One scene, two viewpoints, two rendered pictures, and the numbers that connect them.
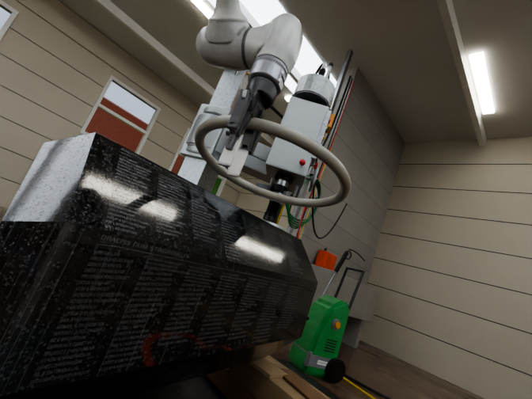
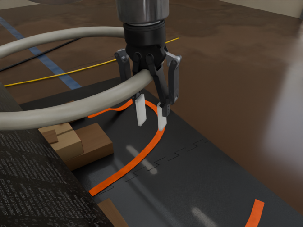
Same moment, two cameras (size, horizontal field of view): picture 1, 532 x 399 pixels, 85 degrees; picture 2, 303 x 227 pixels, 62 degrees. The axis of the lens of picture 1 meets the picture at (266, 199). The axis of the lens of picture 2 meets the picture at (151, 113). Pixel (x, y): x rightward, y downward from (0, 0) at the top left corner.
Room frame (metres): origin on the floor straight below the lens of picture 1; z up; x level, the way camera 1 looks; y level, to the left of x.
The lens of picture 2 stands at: (0.59, 0.56, 1.15)
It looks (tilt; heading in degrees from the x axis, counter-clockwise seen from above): 36 degrees down; 274
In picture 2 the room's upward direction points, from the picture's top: straight up
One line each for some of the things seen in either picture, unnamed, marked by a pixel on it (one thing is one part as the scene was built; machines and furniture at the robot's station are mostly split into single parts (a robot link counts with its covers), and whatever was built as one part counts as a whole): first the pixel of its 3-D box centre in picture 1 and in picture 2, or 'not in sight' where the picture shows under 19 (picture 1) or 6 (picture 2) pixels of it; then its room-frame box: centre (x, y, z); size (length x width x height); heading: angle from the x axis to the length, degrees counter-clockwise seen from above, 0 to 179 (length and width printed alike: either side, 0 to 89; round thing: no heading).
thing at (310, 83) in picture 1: (305, 128); not in sight; (1.84, -0.09, 1.60); 0.96 x 0.25 x 0.17; 174
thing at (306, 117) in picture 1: (294, 150); not in sight; (1.57, -0.06, 1.30); 0.36 x 0.22 x 0.45; 174
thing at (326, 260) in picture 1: (327, 261); not in sight; (4.24, -1.16, 1.00); 0.50 x 0.22 x 0.33; 133
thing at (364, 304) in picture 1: (332, 306); not in sight; (4.17, -1.39, 0.43); 1.30 x 0.62 x 0.86; 133
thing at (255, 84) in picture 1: (256, 102); (145, 44); (0.64, 0.10, 0.98); 0.08 x 0.07 x 0.09; 159
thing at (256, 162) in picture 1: (237, 151); not in sight; (2.06, 0.32, 1.34); 0.74 x 0.34 x 0.25; 101
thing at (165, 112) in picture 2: (231, 136); (169, 106); (0.59, 0.12, 0.86); 0.03 x 0.01 x 0.05; 159
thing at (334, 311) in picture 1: (327, 314); not in sight; (2.45, -0.79, 0.43); 0.35 x 0.35 x 0.87; 22
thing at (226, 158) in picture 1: (229, 151); (162, 115); (0.60, 0.11, 0.83); 0.03 x 0.01 x 0.07; 69
